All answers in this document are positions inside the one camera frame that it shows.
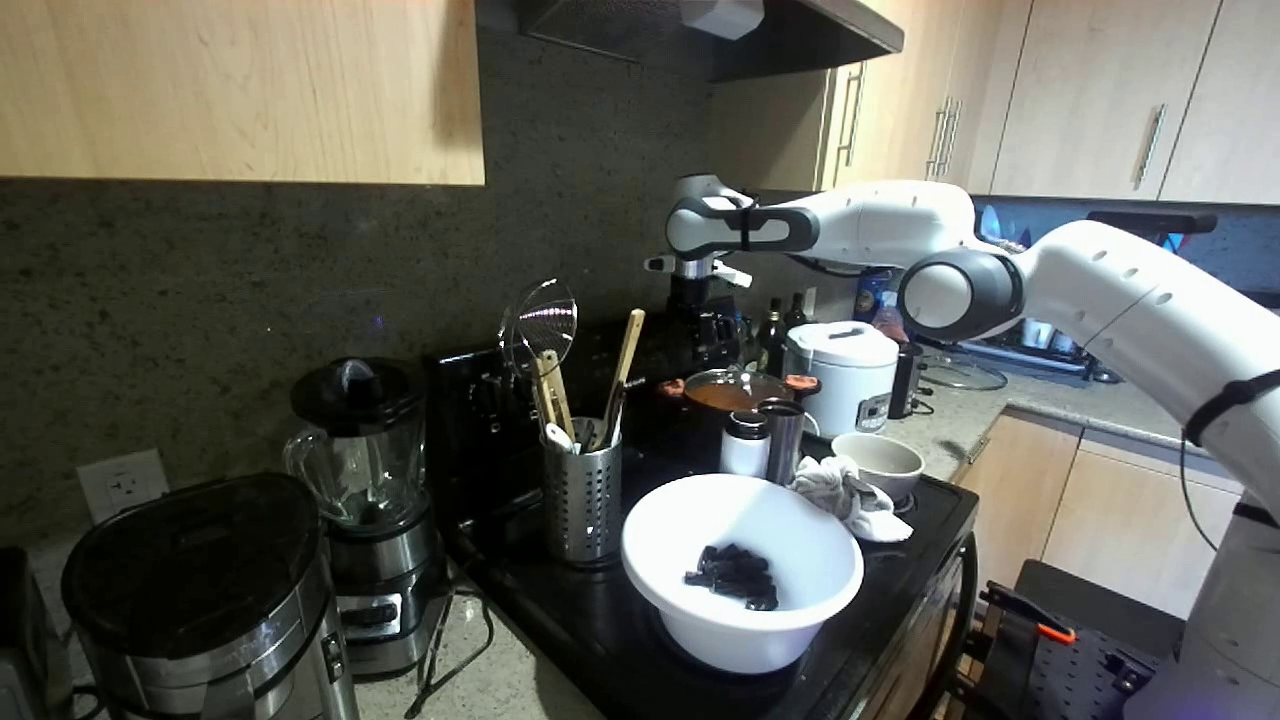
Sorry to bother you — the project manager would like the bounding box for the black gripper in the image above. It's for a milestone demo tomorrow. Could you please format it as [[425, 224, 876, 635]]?
[[666, 280, 744, 372]]

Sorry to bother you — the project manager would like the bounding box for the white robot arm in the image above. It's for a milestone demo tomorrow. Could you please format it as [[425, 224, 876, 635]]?
[[666, 175, 1280, 720]]

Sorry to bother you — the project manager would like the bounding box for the wooden spoon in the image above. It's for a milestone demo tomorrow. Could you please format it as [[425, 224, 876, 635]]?
[[602, 307, 646, 448]]

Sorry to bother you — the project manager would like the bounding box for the steel travel mug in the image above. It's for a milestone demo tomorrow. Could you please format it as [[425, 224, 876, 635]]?
[[768, 412, 804, 485]]

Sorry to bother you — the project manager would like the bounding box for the white black bottle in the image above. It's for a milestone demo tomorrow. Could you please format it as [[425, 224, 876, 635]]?
[[720, 412, 773, 477]]

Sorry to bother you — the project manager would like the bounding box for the white rice cooker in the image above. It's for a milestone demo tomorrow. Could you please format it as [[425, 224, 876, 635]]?
[[787, 318, 899, 438]]

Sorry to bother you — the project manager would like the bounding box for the metal mesh skimmer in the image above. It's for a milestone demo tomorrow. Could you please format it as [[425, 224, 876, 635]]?
[[500, 277, 579, 436]]

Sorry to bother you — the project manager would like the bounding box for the steel utensil holder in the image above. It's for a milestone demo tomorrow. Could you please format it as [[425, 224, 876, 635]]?
[[540, 416, 625, 567]]

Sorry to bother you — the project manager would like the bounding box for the small white bowl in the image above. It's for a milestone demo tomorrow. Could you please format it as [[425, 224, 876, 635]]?
[[833, 432, 925, 513]]

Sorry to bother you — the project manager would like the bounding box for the crumpled white cloth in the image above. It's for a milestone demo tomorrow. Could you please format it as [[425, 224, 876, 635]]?
[[793, 455, 892, 518]]

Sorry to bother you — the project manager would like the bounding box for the large white mixing bowl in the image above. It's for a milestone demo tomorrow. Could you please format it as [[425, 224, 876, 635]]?
[[618, 471, 863, 675]]

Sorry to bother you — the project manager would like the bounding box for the dark item in bowl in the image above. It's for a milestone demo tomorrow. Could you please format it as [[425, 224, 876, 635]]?
[[688, 542, 779, 613]]

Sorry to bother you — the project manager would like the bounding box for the black range hood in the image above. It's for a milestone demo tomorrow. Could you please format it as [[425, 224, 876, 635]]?
[[475, 0, 905, 78]]

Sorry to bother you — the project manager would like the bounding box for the black kitchen stove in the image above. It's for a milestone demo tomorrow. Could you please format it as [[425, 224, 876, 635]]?
[[429, 347, 977, 720]]

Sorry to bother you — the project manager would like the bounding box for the black blender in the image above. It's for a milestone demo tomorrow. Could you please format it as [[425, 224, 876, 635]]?
[[284, 356, 438, 680]]

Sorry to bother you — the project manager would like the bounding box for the orange black clamp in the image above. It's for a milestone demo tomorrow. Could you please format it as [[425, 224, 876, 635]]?
[[980, 579, 1079, 647]]

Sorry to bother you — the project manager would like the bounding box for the light wood upper cabinet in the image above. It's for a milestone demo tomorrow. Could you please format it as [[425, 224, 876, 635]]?
[[0, 0, 484, 187]]

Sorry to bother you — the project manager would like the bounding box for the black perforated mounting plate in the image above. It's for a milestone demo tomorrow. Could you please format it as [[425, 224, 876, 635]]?
[[977, 558, 1183, 720]]

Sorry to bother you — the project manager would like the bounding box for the black slow cooker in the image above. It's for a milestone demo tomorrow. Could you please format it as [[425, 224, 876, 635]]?
[[60, 471, 355, 720]]

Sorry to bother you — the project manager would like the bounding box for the wall power outlet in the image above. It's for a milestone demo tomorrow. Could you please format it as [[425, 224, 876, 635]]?
[[77, 448, 169, 518]]

